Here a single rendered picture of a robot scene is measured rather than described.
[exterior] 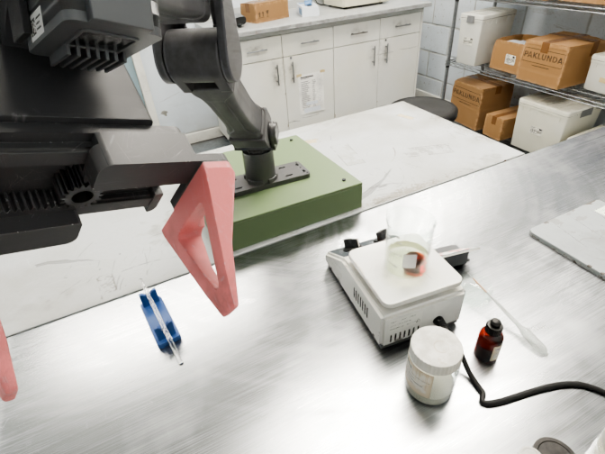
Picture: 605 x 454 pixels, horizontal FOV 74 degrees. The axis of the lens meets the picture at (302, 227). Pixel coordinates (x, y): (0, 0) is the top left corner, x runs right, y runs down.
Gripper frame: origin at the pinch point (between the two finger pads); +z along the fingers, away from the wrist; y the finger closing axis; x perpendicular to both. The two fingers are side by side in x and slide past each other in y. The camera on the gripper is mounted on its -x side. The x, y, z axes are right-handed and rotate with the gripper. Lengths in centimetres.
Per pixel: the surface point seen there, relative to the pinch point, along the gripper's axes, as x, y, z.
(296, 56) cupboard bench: 102, 213, -175
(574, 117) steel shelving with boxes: 9, 278, -35
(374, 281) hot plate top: 14.9, 37.1, 0.9
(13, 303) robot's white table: 59, 6, -26
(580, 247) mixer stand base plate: 1, 74, 12
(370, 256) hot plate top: 15.9, 40.7, -2.8
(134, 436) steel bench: 37.0, 9.6, 2.9
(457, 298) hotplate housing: 10.0, 44.6, 8.2
